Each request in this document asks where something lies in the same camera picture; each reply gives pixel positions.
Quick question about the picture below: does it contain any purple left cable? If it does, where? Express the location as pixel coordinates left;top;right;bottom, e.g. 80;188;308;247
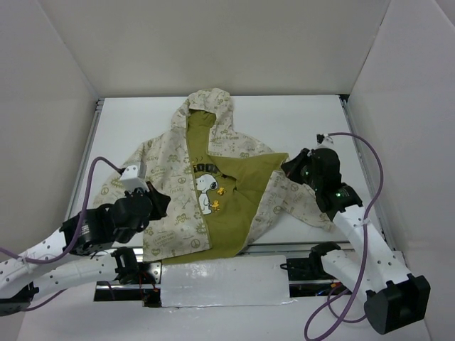
0;156;125;313

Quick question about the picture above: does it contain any cream printed hooded jacket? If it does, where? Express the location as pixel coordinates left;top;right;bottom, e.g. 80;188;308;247
94;88;337;264

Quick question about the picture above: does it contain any olive green Snoopy t-shirt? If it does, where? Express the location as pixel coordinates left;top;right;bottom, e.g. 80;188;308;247
164;110;287;264

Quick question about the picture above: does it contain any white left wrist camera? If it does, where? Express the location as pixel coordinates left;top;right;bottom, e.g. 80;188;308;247
119;162;148;193

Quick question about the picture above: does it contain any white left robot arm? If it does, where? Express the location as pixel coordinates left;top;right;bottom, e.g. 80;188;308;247
1;183;171;316

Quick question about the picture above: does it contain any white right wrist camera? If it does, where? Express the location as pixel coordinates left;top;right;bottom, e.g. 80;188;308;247
316;134;334;149

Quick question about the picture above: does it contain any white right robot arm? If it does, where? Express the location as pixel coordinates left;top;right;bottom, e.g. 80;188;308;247
282;147;431;335

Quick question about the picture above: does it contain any white foil-edged panel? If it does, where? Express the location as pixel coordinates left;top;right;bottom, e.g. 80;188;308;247
161;255;291;308

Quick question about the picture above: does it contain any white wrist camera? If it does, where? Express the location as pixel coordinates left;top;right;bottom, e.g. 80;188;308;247
119;162;148;193
316;134;334;149

